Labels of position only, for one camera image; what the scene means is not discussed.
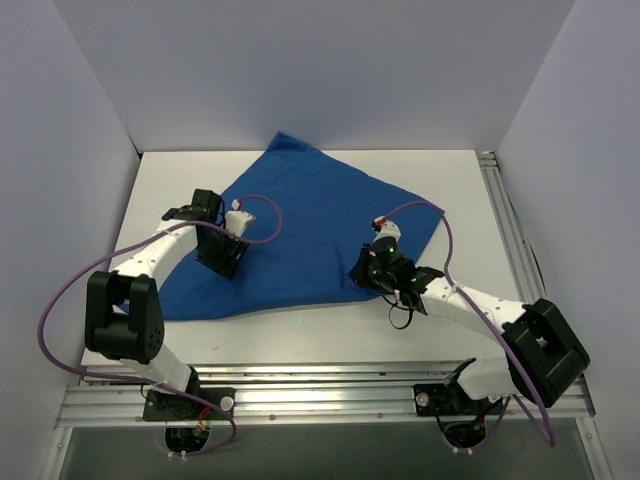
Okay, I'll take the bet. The blue surgical drape cloth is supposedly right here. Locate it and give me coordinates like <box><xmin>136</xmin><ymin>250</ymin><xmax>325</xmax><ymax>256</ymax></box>
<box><xmin>159</xmin><ymin>133</ymin><xmax>440</xmax><ymax>321</ymax></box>

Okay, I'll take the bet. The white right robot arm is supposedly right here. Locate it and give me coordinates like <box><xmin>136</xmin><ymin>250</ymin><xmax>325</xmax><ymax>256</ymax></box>
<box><xmin>349</xmin><ymin>237</ymin><xmax>590</xmax><ymax>413</ymax></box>

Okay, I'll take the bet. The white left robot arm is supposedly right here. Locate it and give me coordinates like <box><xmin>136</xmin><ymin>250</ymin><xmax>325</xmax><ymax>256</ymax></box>
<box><xmin>85</xmin><ymin>189</ymin><xmax>255</xmax><ymax>419</ymax></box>

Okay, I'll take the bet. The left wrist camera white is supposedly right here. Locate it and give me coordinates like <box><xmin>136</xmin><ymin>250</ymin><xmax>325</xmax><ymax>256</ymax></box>
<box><xmin>224</xmin><ymin>199</ymin><xmax>256</xmax><ymax>244</ymax></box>

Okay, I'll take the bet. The aluminium front rail frame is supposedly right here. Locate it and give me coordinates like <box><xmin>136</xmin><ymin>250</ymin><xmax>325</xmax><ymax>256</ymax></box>
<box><xmin>48</xmin><ymin>365</ymin><xmax>597</xmax><ymax>479</ymax></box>

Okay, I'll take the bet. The aluminium rail frame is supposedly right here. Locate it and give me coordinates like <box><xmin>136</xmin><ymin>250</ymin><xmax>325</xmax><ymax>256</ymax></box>
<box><xmin>48</xmin><ymin>365</ymin><xmax>597</xmax><ymax>479</ymax></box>
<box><xmin>477</xmin><ymin>152</ymin><xmax>547</xmax><ymax>303</ymax></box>

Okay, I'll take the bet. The aluminium right rail frame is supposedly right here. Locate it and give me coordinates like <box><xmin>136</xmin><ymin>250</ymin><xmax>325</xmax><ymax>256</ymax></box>
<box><xmin>477</xmin><ymin>152</ymin><xmax>547</xmax><ymax>303</ymax></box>

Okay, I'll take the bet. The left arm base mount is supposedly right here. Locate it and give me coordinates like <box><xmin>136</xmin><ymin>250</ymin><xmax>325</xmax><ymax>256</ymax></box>
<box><xmin>142</xmin><ymin>387</ymin><xmax>237</xmax><ymax>459</ymax></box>

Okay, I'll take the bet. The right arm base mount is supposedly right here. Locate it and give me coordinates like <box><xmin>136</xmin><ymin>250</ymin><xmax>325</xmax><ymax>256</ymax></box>
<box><xmin>412</xmin><ymin>383</ymin><xmax>508</xmax><ymax>455</ymax></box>

